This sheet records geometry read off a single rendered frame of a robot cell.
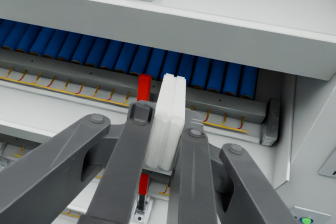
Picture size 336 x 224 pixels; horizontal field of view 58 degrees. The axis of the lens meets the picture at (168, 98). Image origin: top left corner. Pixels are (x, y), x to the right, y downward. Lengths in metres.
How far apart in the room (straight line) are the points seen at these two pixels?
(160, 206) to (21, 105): 0.27
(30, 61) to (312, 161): 0.35
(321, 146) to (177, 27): 0.17
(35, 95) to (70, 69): 0.06
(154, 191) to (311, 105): 0.32
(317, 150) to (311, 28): 0.12
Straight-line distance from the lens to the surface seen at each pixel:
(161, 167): 0.16
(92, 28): 0.27
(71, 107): 0.41
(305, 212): 0.40
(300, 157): 0.32
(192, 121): 0.16
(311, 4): 0.25
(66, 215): 0.75
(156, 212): 0.53
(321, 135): 0.30
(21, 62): 0.44
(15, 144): 0.61
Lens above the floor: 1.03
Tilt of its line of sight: 43 degrees down
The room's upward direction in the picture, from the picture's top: 4 degrees clockwise
